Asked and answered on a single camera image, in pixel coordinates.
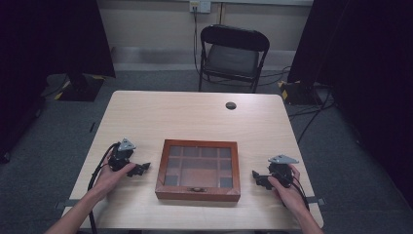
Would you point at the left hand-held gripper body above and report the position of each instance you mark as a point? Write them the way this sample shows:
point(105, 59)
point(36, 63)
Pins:
point(120, 156)

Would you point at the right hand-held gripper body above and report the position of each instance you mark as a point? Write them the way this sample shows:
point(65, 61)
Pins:
point(281, 170)

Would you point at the wooden glass-lid box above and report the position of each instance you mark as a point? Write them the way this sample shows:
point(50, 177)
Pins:
point(198, 170)

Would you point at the person's left hand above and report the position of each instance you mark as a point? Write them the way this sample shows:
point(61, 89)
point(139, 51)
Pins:
point(112, 177)

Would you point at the person's right hand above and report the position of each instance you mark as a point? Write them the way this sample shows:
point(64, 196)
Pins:
point(289, 193)

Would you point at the black stand base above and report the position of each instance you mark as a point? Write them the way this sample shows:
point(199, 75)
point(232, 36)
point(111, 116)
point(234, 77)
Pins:
point(297, 92)
point(81, 87)

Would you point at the black table grommet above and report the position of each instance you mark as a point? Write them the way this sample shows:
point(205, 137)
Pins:
point(231, 105)

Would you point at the black curtain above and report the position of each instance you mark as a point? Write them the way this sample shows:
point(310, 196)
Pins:
point(363, 81)
point(48, 65)

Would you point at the black folding chair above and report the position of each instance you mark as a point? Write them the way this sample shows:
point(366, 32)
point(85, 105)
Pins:
point(232, 57)

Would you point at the white wall socket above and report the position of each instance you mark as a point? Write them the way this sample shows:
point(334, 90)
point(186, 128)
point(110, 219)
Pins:
point(200, 6)

